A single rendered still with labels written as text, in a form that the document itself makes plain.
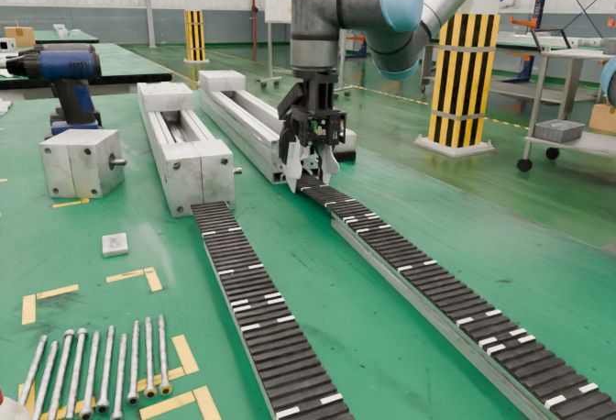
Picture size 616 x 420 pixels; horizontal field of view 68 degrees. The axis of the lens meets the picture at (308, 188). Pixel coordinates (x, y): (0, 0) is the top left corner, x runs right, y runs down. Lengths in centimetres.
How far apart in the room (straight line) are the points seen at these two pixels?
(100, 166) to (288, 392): 57
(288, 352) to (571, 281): 38
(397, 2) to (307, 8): 13
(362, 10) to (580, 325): 47
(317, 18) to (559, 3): 883
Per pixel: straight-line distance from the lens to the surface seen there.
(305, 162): 86
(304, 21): 71
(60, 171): 86
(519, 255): 68
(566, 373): 44
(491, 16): 405
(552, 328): 55
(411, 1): 67
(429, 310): 51
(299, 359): 40
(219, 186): 73
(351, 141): 98
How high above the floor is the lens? 108
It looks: 21 degrees down
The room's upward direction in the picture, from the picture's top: 1 degrees clockwise
